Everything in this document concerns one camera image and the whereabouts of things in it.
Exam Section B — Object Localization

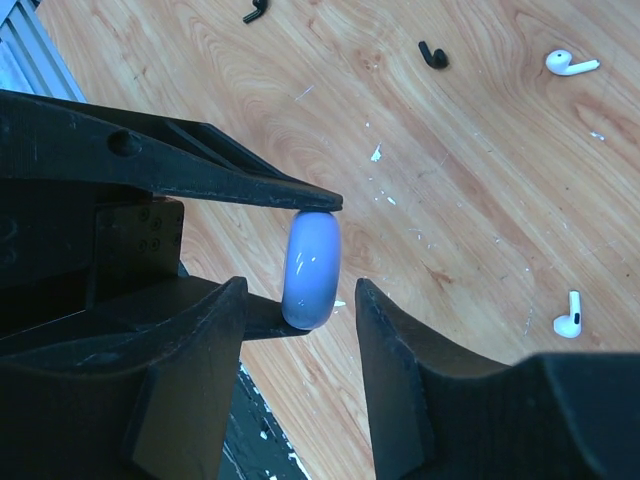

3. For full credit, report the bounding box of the black earbud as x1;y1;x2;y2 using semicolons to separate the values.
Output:
418;41;449;70
243;0;269;24

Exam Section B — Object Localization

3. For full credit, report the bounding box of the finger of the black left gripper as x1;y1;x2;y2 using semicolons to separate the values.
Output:
243;293;310;340
1;90;343;212

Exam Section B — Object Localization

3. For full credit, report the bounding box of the aluminium frame rail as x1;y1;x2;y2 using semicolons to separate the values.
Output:
1;0;86;102

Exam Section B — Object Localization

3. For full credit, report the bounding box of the purple earbud charging case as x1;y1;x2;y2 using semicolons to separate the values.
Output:
281;212;341;330

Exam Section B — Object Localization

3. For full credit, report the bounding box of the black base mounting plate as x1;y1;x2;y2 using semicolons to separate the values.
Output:
218;365;310;480

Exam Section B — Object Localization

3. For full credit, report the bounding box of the white earbud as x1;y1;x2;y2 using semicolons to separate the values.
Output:
553;290;582;339
545;50;601;76

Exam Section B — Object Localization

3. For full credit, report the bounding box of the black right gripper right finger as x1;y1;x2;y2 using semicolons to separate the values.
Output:
355;279;639;479

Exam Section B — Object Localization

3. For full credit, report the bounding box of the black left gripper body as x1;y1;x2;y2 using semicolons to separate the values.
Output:
1;179;190;339

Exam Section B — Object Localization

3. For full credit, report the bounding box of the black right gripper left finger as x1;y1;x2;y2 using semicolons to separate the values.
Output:
1;277;248;479

